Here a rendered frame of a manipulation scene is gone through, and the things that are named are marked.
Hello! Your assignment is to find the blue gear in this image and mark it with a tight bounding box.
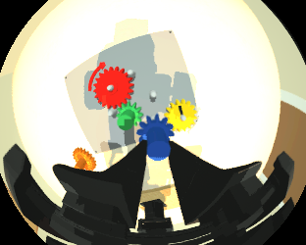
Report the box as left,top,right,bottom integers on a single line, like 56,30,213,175
136,114,174,161

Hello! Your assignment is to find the white curved arrow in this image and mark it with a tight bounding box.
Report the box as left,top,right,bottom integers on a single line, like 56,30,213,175
189,110,204,134

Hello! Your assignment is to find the yellow gear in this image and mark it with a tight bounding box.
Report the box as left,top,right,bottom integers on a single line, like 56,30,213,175
165,99,197,131

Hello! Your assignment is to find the red gear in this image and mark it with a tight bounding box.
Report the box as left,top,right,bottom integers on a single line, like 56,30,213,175
93,67,134,110

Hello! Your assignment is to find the red curved arrow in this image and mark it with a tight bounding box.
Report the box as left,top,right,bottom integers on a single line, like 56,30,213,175
88,63,106,91

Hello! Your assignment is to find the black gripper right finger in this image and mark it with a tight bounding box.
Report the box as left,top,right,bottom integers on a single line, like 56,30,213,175
168,141,263,225

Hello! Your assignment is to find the orange gear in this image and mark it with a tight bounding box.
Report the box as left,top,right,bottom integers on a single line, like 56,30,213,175
74,147,97,171

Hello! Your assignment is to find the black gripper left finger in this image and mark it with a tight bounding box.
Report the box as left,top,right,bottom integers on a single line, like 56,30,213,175
53,139,148,229

